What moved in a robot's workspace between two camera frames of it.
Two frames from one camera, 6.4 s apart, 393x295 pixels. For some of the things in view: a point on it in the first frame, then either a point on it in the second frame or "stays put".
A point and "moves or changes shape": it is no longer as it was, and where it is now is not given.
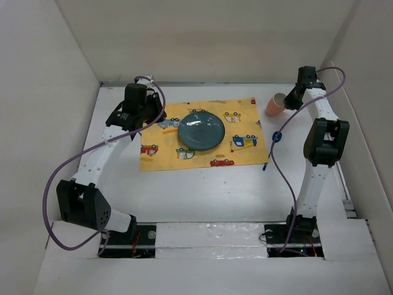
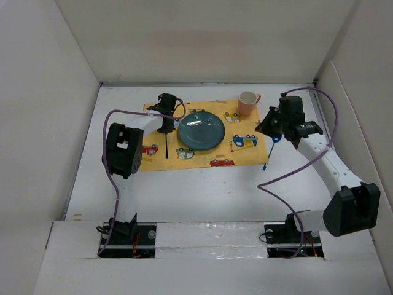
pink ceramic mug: x=276 y=106 moves or changes shape
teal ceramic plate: x=201 y=131 stays put
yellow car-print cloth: x=162 y=149 stays put
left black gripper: x=153 y=99 to x=168 y=129
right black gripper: x=290 y=104 to x=264 y=127
